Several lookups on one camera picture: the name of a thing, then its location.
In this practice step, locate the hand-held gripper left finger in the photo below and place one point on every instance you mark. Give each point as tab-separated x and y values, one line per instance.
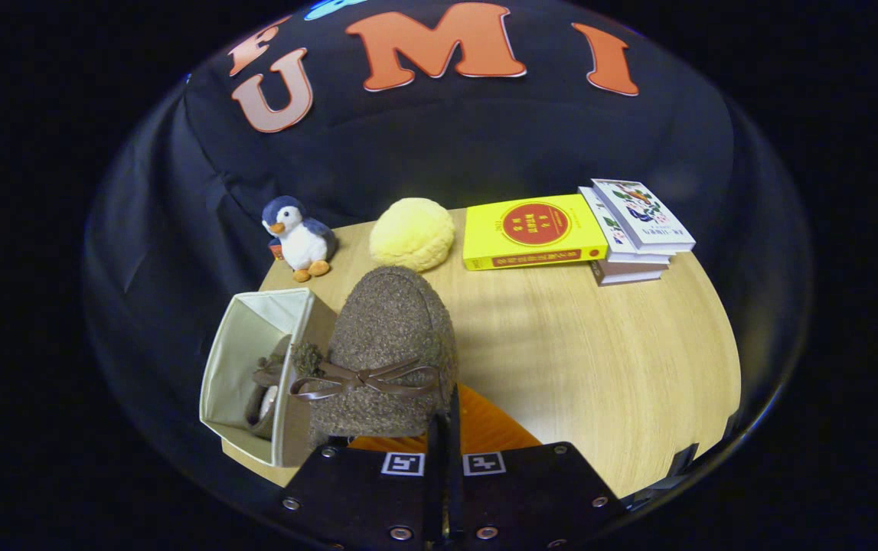
354	497

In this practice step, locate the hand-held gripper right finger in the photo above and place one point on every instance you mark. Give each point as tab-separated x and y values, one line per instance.
538	497

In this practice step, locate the brown fuzzy shoe with bow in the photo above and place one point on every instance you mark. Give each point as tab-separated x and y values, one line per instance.
264	375
393	329

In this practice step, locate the beige fabric storage box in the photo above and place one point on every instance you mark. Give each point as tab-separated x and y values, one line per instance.
243	337

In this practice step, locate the brown book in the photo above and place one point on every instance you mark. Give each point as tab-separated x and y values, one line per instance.
630	273

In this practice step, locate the penguin plush toy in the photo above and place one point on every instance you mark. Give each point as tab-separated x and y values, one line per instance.
302	243

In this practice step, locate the yellow bun plush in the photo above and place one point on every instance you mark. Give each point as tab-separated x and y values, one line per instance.
412	233

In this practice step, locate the yellow book with red circle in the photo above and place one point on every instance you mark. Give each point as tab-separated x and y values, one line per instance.
534	226

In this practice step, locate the white illustrated book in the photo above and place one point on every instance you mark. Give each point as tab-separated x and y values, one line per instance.
609	226
638	210

